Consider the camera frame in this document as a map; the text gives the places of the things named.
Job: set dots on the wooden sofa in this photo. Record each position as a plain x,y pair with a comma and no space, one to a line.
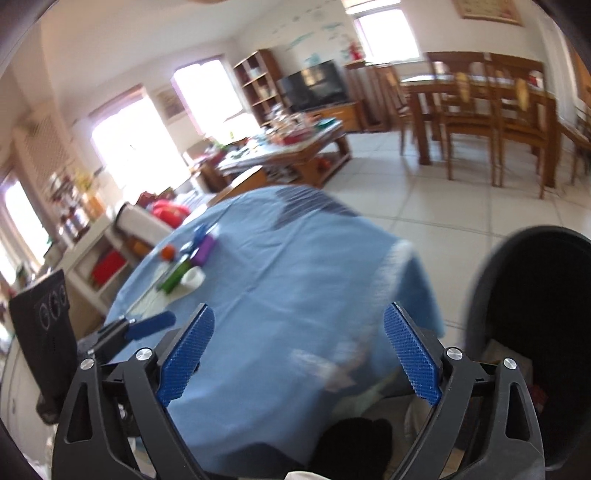
240,184

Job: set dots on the white cup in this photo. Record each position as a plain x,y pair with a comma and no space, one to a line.
191,277

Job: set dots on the white cloth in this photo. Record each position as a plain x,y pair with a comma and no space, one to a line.
302,476

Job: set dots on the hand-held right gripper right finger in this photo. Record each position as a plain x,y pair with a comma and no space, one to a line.
411,353

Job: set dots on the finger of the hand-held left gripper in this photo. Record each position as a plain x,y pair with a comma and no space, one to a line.
152,323

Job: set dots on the wooden television stand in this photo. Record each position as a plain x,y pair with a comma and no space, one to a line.
339,117

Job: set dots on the red flower vase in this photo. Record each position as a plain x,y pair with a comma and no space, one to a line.
354,50

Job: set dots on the red box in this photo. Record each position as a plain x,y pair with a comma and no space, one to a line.
108,270

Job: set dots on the framed flower picture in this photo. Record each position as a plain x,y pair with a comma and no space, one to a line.
487,11

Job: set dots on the blue tablecloth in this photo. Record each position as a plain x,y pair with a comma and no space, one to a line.
300,277

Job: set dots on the orange ball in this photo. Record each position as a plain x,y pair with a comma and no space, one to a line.
168,253

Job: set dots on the wooden bookshelf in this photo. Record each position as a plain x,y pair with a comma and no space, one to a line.
272,87

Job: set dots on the purple packet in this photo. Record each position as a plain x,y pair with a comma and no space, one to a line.
203,250

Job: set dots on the tall wooden stand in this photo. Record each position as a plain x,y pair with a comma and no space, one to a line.
364,97

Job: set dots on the wooden armchair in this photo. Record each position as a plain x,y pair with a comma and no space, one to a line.
203,161

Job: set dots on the white shelf cabinet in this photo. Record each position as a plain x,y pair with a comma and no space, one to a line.
92,244

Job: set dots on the wooden dining table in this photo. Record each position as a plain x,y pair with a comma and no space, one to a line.
425,97

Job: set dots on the white lattice cover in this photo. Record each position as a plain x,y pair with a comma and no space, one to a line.
41,147

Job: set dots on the blue crumpled packet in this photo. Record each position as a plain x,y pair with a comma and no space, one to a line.
201,233

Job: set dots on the wooden dining chair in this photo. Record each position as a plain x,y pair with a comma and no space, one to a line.
521,129
577,138
392,106
461,120

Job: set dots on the window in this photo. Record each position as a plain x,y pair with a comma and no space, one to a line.
207,97
134,143
385,30

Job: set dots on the red cushion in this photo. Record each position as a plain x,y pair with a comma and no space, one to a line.
168,213

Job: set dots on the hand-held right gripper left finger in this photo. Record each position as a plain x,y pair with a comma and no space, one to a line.
187,353

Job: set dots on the pile of table clutter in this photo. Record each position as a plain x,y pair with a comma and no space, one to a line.
286,131

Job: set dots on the black trash bin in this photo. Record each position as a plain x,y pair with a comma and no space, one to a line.
554,300

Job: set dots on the black television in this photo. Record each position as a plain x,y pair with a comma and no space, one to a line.
314,85

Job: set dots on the wooden coffee table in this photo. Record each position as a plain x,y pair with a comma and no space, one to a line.
295,157

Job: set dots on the small wall picture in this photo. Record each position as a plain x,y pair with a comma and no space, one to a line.
168,104

